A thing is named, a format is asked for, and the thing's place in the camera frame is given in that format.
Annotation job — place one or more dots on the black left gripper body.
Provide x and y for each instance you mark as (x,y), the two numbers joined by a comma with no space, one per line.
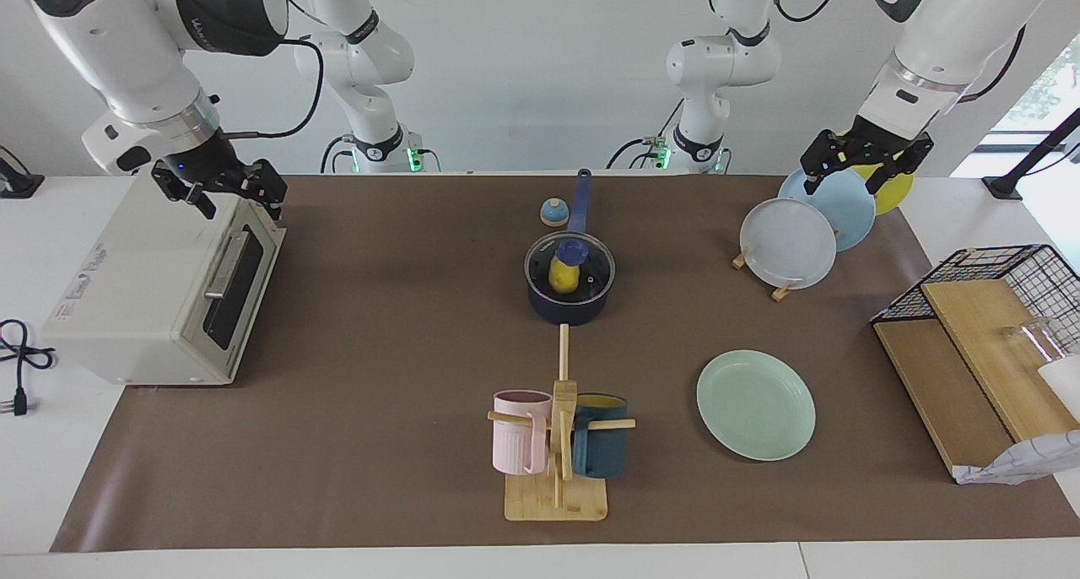
(865,150)

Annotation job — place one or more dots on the white cylindrical container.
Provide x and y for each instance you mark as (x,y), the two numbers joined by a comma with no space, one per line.
(1063,385)

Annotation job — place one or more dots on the pink ribbed mug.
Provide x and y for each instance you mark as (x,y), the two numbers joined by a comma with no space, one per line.
(516,440)

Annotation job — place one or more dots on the wooden plate rack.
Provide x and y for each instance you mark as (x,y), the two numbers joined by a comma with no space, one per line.
(782,293)

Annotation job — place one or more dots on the light green plate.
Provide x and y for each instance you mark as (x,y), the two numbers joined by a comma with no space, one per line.
(755,406)

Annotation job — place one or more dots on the clear glass cup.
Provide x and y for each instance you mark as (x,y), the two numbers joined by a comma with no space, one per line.
(1034,338)

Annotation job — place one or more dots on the dark blue saucepan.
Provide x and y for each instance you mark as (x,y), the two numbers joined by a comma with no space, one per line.
(569,311)

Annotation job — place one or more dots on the wooden shelf unit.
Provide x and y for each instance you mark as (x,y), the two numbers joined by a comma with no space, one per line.
(953,385)

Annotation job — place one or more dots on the glass lid with blue knob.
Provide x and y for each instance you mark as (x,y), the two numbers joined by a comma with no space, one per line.
(595,267)

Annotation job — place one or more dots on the yellow plate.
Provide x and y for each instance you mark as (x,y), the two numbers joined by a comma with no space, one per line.
(901,195)

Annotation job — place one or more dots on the wooden mug rack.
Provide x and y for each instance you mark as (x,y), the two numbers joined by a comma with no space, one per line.
(557,501)

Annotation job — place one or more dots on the black angled camera stand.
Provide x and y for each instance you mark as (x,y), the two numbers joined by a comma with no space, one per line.
(1034,153)

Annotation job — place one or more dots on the teal mug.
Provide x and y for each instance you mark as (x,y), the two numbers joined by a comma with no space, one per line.
(601,452)

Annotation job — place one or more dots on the small blue wooden bell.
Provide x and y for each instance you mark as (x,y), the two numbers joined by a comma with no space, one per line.
(554,214)

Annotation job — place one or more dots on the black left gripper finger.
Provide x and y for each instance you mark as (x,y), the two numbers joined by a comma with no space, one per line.
(813,184)
(880,182)

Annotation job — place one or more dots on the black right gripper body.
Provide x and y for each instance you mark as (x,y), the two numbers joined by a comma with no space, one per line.
(224,174)

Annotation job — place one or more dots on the beige toaster oven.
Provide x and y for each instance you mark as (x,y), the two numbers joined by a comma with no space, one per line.
(143,309)

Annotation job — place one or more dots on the brown table mat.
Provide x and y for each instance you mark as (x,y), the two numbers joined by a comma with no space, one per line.
(380,444)

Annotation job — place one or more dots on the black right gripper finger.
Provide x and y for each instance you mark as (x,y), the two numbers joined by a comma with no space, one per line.
(274,206)
(202,203)

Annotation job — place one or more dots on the black desk clamp stand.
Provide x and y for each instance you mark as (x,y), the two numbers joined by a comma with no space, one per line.
(18,186)

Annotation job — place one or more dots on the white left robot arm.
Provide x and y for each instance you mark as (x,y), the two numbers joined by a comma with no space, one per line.
(945,39)

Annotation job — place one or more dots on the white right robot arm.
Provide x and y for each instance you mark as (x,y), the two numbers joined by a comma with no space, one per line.
(118,47)

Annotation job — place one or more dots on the light blue plate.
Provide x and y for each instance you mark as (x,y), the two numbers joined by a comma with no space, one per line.
(848,216)

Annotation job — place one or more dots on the grey plate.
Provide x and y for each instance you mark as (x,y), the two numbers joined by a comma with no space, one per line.
(789,243)

